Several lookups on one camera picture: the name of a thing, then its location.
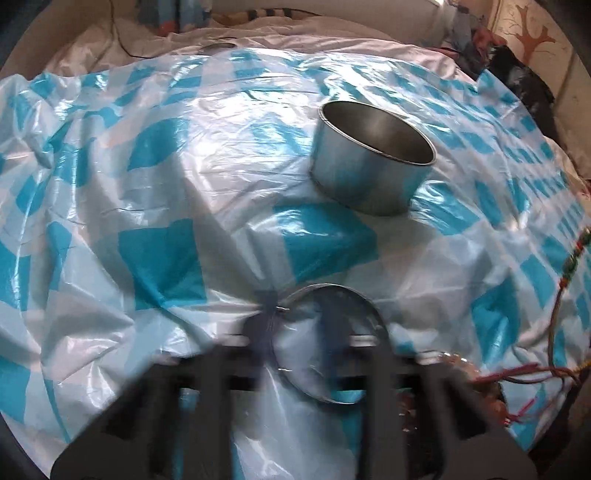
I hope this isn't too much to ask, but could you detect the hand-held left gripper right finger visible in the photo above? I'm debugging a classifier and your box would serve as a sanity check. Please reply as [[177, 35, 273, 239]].
[[318, 299, 539, 480]]

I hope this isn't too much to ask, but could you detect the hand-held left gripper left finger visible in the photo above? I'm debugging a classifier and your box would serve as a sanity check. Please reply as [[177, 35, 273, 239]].
[[51, 290, 283, 480]]

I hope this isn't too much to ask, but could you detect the red string bracelet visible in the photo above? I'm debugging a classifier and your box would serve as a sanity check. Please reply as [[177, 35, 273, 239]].
[[470, 363, 591, 428]]

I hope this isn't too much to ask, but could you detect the colourful beaded cord bracelet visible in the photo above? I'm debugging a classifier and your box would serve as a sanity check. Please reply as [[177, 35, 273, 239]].
[[547, 225, 591, 376]]

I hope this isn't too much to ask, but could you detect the round metal tin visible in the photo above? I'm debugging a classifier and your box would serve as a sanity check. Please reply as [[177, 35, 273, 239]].
[[308, 101, 437, 217]]

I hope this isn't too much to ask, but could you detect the blue white checkered plastic sheet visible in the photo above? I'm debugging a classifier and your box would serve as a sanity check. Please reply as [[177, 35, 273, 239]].
[[0, 45, 591, 480]]

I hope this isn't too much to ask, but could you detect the dark clothes pile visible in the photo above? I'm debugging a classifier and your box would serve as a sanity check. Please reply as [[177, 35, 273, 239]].
[[482, 45, 557, 141]]

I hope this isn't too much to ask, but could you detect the blue printed pillow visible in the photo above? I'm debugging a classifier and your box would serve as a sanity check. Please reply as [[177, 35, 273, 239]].
[[151, 0, 215, 34]]

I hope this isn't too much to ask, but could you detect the striped cloth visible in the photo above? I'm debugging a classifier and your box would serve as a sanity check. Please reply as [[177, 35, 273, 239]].
[[211, 6, 298, 25]]

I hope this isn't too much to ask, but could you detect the wardrobe with tree print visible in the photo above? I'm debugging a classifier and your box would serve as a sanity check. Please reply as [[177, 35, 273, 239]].
[[489, 0, 587, 181]]

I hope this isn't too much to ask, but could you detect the black cable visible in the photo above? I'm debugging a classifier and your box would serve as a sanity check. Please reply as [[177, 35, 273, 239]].
[[105, 0, 155, 60]]

